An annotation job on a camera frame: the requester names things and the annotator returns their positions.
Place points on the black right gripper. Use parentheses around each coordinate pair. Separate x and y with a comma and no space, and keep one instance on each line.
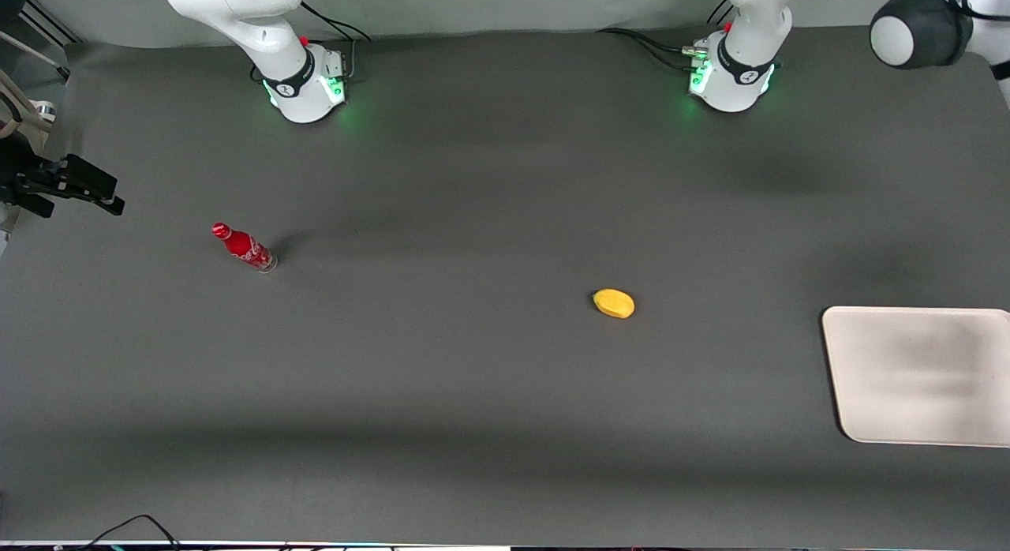
(17,178)

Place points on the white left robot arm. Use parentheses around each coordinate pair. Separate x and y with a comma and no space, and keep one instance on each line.
(738,69)

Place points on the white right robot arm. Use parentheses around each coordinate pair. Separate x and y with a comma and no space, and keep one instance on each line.
(300,77)

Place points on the beige rectangular tray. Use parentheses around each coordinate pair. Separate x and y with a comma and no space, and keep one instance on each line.
(919,376)

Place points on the red cola bottle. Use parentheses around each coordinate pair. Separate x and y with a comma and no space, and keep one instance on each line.
(246,249)

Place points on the yellow lemon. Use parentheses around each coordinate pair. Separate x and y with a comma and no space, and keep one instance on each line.
(614,303)

